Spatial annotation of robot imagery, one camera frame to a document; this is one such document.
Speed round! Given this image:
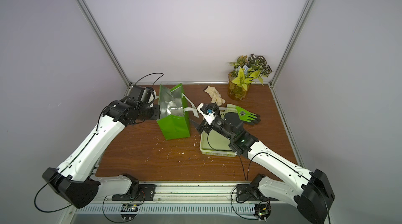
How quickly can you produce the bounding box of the light green plastic basket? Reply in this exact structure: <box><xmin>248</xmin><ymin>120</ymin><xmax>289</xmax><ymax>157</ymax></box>
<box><xmin>201</xmin><ymin>107</ymin><xmax>244</xmax><ymax>157</ymax></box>

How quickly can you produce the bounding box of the right controller board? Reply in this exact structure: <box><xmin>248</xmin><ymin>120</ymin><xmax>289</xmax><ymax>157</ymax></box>
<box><xmin>253</xmin><ymin>201</ymin><xmax>272</xmax><ymax>222</ymax></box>

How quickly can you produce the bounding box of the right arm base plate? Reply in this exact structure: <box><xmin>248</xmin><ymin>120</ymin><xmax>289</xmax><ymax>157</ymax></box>
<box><xmin>235</xmin><ymin>184</ymin><xmax>278</xmax><ymax>203</ymax></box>

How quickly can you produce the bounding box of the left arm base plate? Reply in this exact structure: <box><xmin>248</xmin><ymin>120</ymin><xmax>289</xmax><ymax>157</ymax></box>
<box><xmin>112</xmin><ymin>184</ymin><xmax>156</xmax><ymax>202</ymax></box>

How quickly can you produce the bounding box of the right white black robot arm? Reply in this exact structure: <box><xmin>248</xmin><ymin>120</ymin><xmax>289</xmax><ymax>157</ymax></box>
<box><xmin>191</xmin><ymin>118</ymin><xmax>335</xmax><ymax>224</ymax></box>

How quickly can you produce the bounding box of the green black work glove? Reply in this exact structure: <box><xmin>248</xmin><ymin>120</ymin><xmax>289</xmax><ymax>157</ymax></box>
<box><xmin>226</xmin><ymin>104</ymin><xmax>261</xmax><ymax>125</ymax></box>

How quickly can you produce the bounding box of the aluminium front rail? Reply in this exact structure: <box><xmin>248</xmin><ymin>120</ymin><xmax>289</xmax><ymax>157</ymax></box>
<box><xmin>72</xmin><ymin>181</ymin><xmax>326</xmax><ymax>205</ymax></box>

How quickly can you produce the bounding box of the beige rubber glove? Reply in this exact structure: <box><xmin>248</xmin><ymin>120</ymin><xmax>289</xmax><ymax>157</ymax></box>
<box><xmin>204</xmin><ymin>86</ymin><xmax>226</xmax><ymax>106</ymax></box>

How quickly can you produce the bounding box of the green insulated delivery bag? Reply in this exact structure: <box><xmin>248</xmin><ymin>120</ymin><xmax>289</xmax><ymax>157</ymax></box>
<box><xmin>157</xmin><ymin>84</ymin><xmax>200</xmax><ymax>140</ymax></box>

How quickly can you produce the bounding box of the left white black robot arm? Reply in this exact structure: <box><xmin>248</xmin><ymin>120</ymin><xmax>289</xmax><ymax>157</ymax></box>
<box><xmin>43</xmin><ymin>100</ymin><xmax>160</xmax><ymax>209</ymax></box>

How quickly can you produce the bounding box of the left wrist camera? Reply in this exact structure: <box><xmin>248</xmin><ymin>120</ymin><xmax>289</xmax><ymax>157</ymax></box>
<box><xmin>128</xmin><ymin>85</ymin><xmax>156</xmax><ymax>106</ymax></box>

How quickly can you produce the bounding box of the controller board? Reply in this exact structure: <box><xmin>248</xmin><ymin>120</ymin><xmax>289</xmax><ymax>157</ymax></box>
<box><xmin>120</xmin><ymin>204</ymin><xmax>139</xmax><ymax>222</ymax></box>
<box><xmin>253</xmin><ymin>201</ymin><xmax>272</xmax><ymax>222</ymax></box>

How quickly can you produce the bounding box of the left controller board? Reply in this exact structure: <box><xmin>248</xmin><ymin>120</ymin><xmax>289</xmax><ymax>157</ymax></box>
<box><xmin>120</xmin><ymin>204</ymin><xmax>139</xmax><ymax>222</ymax></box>

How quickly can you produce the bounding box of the potted artificial plant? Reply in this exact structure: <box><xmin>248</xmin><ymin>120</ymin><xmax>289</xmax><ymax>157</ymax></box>
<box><xmin>228</xmin><ymin>54</ymin><xmax>272</xmax><ymax>100</ymax></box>

